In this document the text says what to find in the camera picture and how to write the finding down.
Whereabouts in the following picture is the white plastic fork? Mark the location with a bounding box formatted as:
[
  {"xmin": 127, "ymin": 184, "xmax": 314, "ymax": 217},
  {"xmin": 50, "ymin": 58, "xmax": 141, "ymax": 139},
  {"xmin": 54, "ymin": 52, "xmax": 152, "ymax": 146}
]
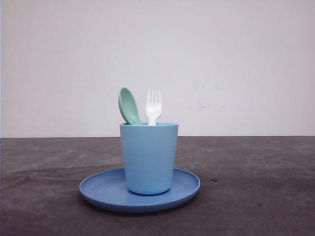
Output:
[{"xmin": 146, "ymin": 89, "xmax": 162, "ymax": 126}]

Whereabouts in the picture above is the light blue plastic cup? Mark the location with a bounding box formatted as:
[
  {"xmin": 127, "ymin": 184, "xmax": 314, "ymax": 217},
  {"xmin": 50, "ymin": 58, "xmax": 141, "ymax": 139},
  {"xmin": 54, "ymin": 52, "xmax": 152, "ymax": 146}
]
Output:
[{"xmin": 120, "ymin": 122, "xmax": 179, "ymax": 195}]

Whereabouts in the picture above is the mint green plastic spoon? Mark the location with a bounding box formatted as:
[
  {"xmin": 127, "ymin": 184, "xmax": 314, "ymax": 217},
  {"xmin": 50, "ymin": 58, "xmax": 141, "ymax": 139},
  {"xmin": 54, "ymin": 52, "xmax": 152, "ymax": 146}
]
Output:
[{"xmin": 118, "ymin": 88, "xmax": 142, "ymax": 125}]

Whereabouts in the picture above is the blue plastic plate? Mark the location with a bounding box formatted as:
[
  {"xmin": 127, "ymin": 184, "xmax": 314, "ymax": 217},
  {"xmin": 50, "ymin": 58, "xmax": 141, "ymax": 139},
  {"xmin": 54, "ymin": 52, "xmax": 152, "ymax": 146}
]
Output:
[{"xmin": 79, "ymin": 168, "xmax": 201, "ymax": 214}]

